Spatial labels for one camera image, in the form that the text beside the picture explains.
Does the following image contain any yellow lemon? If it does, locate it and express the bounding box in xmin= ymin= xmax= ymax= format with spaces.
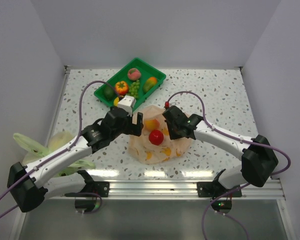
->
xmin=113 ymin=97 xmax=120 ymax=106

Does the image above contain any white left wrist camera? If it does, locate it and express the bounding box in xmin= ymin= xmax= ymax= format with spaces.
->
xmin=117 ymin=95 xmax=136 ymax=116

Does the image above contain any red fruit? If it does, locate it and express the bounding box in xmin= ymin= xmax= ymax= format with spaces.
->
xmin=114 ymin=81 xmax=129 ymax=96

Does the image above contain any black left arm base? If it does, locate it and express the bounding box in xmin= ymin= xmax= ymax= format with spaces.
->
xmin=64 ymin=170 xmax=110 ymax=198

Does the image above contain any green grape bunch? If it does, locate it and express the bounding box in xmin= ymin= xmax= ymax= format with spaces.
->
xmin=127 ymin=80 xmax=140 ymax=99

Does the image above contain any green plastic tray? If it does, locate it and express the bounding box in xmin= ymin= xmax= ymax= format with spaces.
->
xmin=94 ymin=58 xmax=166 ymax=111

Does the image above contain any green lime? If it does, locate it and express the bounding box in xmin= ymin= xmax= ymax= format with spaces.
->
xmin=103 ymin=86 xmax=116 ymax=101

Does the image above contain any red apple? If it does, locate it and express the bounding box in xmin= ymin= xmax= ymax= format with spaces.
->
xmin=148 ymin=129 xmax=164 ymax=146

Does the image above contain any pink green peach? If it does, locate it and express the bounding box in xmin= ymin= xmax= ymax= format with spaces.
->
xmin=127 ymin=68 xmax=142 ymax=81

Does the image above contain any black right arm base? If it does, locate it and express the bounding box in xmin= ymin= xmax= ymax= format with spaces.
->
xmin=196 ymin=169 xmax=240 ymax=199

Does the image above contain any green translucent plastic bag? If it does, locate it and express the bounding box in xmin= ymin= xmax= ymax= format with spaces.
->
xmin=13 ymin=131 xmax=96 ymax=178

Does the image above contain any green orange mango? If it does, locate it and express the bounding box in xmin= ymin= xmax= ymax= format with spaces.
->
xmin=142 ymin=76 xmax=158 ymax=93

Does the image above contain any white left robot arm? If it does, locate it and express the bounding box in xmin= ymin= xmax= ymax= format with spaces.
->
xmin=7 ymin=106 xmax=143 ymax=213

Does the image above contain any yellow orange peach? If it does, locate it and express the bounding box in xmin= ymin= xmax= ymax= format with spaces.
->
xmin=144 ymin=119 xmax=160 ymax=132

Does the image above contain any orange translucent plastic bag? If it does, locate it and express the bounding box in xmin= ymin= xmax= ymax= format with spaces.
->
xmin=128 ymin=105 xmax=192 ymax=165

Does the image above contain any red cable connector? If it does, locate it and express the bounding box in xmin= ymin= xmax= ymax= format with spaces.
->
xmin=164 ymin=101 xmax=170 ymax=109

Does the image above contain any aluminium side rail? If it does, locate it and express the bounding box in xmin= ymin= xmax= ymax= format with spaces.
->
xmin=45 ymin=65 xmax=71 ymax=145

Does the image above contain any aluminium front rail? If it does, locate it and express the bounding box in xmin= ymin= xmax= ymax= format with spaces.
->
xmin=43 ymin=178 xmax=285 ymax=200

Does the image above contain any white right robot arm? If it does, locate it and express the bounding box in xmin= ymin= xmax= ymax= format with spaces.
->
xmin=162 ymin=106 xmax=279 ymax=197

